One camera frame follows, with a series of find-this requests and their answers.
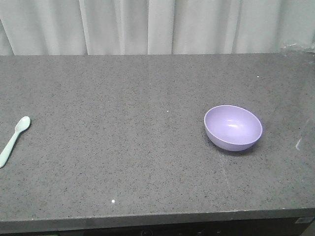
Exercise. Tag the black disinfection cabinet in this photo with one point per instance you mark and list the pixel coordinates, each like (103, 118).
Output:
(258, 227)

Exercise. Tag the white curtain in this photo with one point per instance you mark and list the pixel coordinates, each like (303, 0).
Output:
(154, 27)

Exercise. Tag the purple plastic bowl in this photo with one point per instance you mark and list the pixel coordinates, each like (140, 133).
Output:
(232, 128)

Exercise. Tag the pale green plastic spoon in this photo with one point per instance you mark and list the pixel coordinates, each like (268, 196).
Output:
(22, 125)

